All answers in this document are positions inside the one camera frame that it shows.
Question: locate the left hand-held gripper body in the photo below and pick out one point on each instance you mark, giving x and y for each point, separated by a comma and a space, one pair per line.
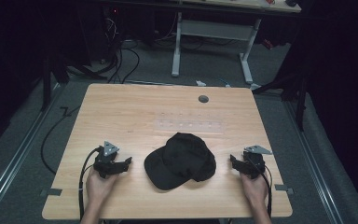
105, 160

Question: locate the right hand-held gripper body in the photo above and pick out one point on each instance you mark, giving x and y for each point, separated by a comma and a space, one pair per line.
254, 161

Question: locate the black baseball cap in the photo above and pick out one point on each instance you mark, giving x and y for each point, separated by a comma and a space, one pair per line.
183, 161

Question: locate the person's right hand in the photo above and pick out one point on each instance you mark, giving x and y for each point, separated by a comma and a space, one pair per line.
256, 188

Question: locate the person's left hand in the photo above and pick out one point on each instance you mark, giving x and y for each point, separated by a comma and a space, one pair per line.
99, 186

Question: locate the grey tape strip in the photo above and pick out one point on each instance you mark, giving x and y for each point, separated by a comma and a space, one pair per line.
51, 192
284, 188

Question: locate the round table grommet hole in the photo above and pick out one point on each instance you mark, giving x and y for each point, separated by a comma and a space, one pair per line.
203, 99

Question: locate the black metal stand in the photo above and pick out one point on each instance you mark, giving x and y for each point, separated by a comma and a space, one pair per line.
46, 84
298, 93

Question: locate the metal floor rail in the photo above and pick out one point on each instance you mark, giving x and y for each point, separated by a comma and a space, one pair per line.
9, 169
315, 168

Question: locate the white metal desk frame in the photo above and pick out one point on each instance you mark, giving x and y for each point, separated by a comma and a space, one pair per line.
213, 30

